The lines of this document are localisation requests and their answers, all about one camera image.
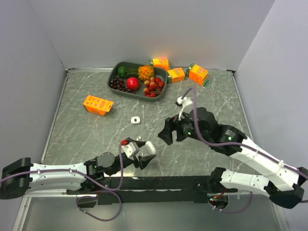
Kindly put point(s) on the dark grey fruit tray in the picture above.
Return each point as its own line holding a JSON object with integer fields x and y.
{"x": 138, "y": 94}

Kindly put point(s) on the green fruit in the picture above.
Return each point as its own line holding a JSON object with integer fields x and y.
{"x": 122, "y": 71}

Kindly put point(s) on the orange spiky fruit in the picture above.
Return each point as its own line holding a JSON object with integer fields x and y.
{"x": 145, "y": 72}

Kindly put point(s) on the orange box front left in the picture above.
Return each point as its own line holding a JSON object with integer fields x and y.
{"x": 97, "y": 105}

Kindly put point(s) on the white gold-rimmed charging case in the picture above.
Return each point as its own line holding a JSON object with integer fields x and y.
{"x": 135, "y": 120}

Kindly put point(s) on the red pomegranate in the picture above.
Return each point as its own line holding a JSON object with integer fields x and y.
{"x": 133, "y": 83}

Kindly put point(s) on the aluminium frame left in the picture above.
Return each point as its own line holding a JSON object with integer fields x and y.
{"x": 26, "y": 201}

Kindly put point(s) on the orange box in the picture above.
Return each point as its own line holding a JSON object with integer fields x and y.
{"x": 97, "y": 105}
{"x": 175, "y": 75}
{"x": 198, "y": 74}
{"x": 160, "y": 63}

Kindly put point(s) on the orange box middle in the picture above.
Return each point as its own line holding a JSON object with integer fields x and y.
{"x": 175, "y": 75}

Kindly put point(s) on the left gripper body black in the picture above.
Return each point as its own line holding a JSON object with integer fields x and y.
{"x": 129, "y": 160}

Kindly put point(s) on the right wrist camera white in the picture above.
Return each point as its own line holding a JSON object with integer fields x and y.
{"x": 186, "y": 105}

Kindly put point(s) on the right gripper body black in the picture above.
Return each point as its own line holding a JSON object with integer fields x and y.
{"x": 184, "y": 127}

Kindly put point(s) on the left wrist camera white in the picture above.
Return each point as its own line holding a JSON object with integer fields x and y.
{"x": 130, "y": 149}

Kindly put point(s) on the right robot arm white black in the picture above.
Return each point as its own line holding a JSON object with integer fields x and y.
{"x": 281, "y": 183}

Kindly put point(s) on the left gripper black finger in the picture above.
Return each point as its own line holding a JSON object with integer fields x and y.
{"x": 143, "y": 161}
{"x": 135, "y": 144}

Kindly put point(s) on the dark grape bunch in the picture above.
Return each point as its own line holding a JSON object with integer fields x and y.
{"x": 119, "y": 84}

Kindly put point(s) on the orange box back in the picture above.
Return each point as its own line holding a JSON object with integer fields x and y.
{"x": 160, "y": 63}

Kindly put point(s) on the green herb sprig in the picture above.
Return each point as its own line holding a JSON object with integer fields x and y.
{"x": 131, "y": 72}

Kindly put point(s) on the red lychee bunch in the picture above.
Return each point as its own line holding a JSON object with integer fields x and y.
{"x": 153, "y": 87}

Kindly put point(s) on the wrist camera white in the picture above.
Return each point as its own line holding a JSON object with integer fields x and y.
{"x": 186, "y": 105}
{"x": 130, "y": 149}

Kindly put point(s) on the orange box right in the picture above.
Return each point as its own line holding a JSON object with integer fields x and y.
{"x": 198, "y": 74}

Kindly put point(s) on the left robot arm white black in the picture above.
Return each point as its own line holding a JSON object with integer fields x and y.
{"x": 105, "y": 171}

